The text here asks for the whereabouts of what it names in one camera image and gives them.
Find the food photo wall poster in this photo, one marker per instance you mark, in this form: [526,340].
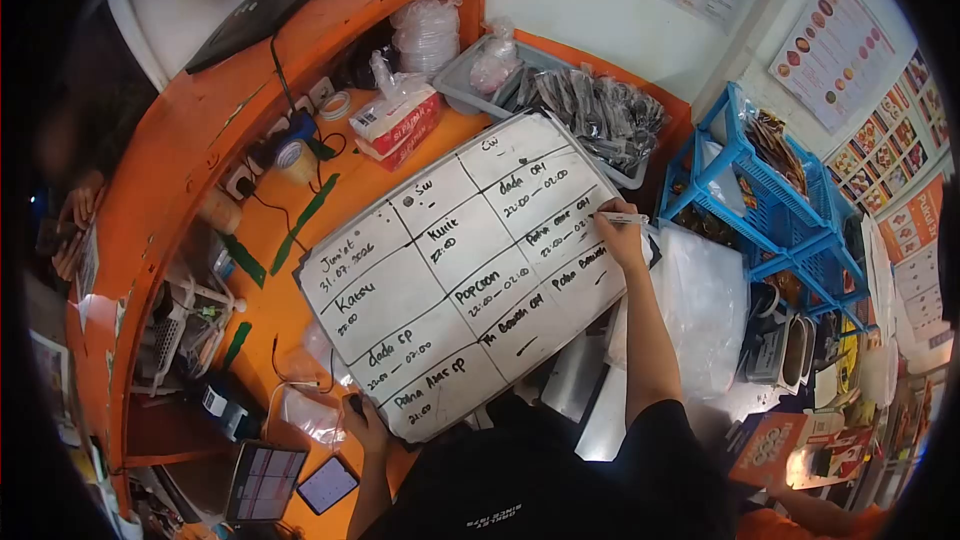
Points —
[889,135]

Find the person's left fingers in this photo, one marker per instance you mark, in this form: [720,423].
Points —
[355,409]

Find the orange wall poster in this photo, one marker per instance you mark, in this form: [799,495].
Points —
[911,221]

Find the stack of clear plastic bags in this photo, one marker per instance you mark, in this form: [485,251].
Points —
[697,307]

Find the white power strip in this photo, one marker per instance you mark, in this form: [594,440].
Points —
[259,157]

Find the black smartphone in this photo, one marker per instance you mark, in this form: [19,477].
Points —
[328,485]

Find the tablet with lit screen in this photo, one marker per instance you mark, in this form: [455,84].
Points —
[266,481]

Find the white plastic basket rack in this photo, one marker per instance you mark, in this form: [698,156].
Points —
[176,330]

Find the metal containers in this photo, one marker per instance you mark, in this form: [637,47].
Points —
[780,349]

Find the person's body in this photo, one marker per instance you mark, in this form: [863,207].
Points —
[540,480]

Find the orange brochure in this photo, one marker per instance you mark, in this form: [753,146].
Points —
[765,448]

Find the person's left hand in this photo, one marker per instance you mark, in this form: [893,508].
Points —
[369,429]

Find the black standing fan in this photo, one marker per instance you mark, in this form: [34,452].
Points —
[255,0]

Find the knotted clear plastic bag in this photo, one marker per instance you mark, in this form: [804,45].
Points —
[493,60]

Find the white menu wall poster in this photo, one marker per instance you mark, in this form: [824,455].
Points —
[832,45]

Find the handwritten whiteboard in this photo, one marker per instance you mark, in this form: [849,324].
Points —
[465,270]

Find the bagged stack of clear lids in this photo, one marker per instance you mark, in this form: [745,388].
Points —
[427,34]

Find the red and white tissue pack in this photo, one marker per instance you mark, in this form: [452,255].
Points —
[397,127]

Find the person's right fingers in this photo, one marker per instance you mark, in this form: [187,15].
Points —
[611,221]

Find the orange wooden counter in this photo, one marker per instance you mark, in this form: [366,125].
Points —
[187,135]

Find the person's right hand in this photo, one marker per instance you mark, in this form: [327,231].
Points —
[622,240]

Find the beige paper cup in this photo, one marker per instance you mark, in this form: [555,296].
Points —
[219,211]

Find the grey plastic tray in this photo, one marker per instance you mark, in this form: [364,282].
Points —
[461,82]

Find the blue plastic rack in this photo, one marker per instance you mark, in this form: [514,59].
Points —
[780,217]

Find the white marker pen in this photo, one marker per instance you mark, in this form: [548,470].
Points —
[628,218]

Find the crumpled clear plastic bag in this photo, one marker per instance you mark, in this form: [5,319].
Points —
[311,412]

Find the white tape roll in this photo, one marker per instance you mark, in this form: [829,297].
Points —
[335,105]

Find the pile of black sachets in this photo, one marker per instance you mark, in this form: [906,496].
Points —
[600,112]

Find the brown tape roll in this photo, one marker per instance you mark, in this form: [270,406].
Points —
[295,160]

